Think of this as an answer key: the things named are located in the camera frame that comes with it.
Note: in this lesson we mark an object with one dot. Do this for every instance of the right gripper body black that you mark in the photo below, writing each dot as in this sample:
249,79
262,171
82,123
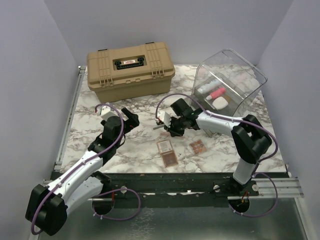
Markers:
179,121

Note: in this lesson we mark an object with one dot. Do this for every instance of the orange eyeshadow palette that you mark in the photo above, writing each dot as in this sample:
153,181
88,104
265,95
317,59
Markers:
198,147

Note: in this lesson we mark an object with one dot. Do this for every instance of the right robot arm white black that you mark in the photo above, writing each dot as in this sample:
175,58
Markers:
250,138

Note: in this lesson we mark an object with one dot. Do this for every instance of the houndstooth patterned eyeliner pen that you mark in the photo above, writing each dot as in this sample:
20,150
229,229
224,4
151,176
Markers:
158,127

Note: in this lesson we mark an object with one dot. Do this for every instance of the pale pink makeup stick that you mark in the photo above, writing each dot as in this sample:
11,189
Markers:
164,135

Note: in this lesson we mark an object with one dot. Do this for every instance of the clear acrylic makeup organizer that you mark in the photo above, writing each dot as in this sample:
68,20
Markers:
240,78

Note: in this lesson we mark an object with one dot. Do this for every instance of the pink tube with white cap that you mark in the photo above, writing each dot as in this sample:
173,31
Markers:
216,94

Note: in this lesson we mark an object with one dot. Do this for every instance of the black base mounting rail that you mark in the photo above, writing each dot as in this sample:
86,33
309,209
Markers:
169,190

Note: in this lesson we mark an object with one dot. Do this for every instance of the tan plastic toolbox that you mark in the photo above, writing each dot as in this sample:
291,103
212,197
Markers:
130,72

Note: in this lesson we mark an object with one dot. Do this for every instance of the rose gold clear compact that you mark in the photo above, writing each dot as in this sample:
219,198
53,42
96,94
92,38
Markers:
169,159

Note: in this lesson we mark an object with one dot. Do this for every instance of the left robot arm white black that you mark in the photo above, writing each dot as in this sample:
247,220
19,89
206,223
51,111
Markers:
50,205

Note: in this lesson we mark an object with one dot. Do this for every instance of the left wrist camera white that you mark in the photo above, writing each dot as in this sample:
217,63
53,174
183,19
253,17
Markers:
105,112

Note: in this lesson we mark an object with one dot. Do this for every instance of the labelled compact box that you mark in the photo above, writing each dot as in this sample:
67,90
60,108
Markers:
164,146

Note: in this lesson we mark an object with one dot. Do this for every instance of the aluminium frame rail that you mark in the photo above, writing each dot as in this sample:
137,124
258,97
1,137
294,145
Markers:
61,151

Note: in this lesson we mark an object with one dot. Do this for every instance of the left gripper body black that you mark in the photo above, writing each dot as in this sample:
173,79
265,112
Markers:
123,131

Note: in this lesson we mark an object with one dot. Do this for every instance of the white egg-shaped sponge case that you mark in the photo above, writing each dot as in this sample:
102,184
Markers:
220,103

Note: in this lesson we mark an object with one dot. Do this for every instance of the white spray bottle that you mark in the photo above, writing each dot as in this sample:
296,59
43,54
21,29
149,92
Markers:
209,86

